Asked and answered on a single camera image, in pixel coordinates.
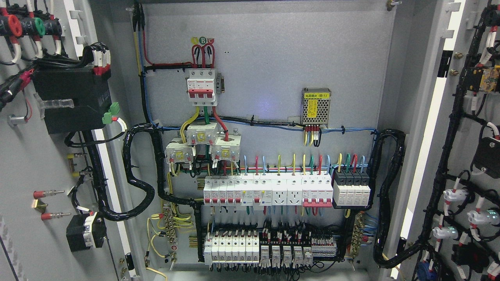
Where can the white socket breaker row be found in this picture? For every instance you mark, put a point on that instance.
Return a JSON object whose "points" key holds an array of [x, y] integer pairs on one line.
{"points": [[258, 191]]}

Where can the white current transformer top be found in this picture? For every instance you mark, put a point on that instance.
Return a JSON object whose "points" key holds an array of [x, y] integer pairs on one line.
{"points": [[199, 133]]}

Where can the brass ground bar left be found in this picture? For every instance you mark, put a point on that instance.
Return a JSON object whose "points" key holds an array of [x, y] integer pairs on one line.
{"points": [[169, 224]]}

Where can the white current transformer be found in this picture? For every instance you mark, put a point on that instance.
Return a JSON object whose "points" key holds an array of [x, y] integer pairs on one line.
{"points": [[199, 133], [178, 152], [228, 151]]}

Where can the white rotary selector switch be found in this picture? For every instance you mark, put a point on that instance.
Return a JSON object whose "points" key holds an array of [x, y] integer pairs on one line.
{"points": [[85, 231]]}

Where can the black digital power meter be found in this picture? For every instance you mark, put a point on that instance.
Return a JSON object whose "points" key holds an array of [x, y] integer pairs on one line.
{"points": [[78, 98]]}

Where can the grey cabinet door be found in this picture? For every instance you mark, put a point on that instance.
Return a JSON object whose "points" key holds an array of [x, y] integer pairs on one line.
{"points": [[445, 197], [35, 172]]}

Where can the relay terminal row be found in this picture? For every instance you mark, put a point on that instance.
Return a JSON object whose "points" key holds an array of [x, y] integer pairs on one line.
{"points": [[269, 249]]}

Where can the black white surge protector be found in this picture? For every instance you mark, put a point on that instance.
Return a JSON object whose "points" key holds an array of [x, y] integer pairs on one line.
{"points": [[351, 190]]}

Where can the white current transformer right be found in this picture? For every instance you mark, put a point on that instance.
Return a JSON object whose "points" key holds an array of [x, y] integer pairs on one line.
{"points": [[228, 151]]}

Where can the brass ground bar right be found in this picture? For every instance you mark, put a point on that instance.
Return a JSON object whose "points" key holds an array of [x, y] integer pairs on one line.
{"points": [[357, 234]]}

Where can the brass ground bar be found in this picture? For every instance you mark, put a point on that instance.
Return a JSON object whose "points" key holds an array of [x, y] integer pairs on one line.
{"points": [[169, 224], [357, 234]]}

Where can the red white main breaker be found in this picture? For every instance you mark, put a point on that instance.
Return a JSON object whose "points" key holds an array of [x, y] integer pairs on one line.
{"points": [[204, 87]]}

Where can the white current transformer left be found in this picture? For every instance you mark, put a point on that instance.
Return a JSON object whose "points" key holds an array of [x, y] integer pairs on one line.
{"points": [[178, 152]]}

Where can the metal mesh power supply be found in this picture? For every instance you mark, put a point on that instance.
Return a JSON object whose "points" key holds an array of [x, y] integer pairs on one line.
{"points": [[316, 106]]}

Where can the black cable conduit loop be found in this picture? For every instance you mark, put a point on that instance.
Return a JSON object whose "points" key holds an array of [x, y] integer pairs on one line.
{"points": [[384, 205]]}

